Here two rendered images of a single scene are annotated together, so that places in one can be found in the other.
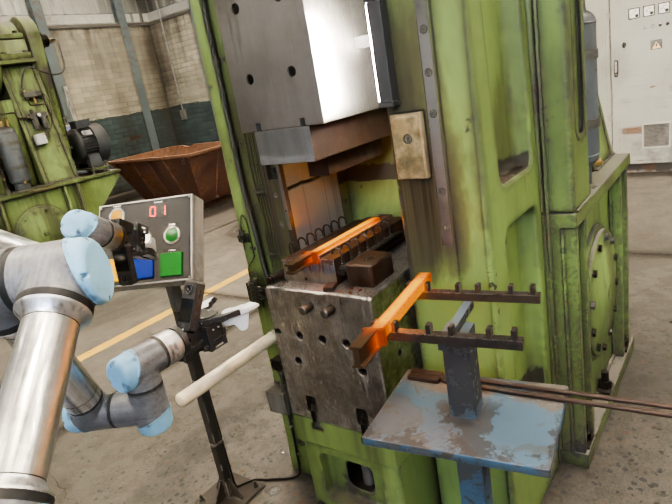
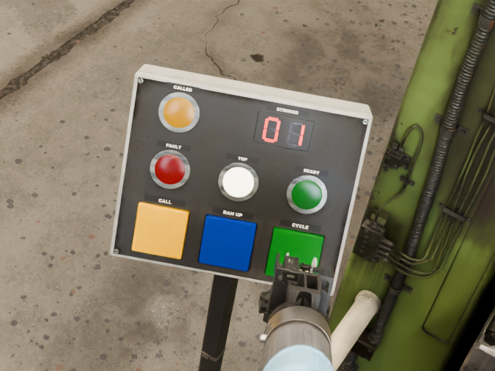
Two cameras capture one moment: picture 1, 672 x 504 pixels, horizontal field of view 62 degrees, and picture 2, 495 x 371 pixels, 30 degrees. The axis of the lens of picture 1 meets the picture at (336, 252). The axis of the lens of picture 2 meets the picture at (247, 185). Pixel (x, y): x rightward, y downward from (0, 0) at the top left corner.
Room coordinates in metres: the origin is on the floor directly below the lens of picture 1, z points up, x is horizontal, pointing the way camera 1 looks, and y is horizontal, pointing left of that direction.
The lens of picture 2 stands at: (0.87, 0.80, 2.06)
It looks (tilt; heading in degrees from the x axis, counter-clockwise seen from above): 47 degrees down; 346
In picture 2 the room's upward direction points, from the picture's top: 11 degrees clockwise
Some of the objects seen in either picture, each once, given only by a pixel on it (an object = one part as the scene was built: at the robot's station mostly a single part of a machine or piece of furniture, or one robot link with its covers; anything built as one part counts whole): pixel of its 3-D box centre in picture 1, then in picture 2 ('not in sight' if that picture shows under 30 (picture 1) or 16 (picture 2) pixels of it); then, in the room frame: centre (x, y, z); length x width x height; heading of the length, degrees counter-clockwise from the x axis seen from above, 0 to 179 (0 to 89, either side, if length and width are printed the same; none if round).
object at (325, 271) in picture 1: (347, 245); not in sight; (1.72, -0.04, 0.96); 0.42 x 0.20 x 0.09; 142
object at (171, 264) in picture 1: (172, 264); (294, 254); (1.69, 0.51, 1.01); 0.07 x 0.05 x 0.07; 77
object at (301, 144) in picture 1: (328, 133); not in sight; (1.72, -0.04, 1.32); 0.42 x 0.20 x 0.10; 142
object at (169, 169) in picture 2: not in sight; (169, 169); (1.78, 0.70, 1.09); 0.05 x 0.03 x 0.04; 52
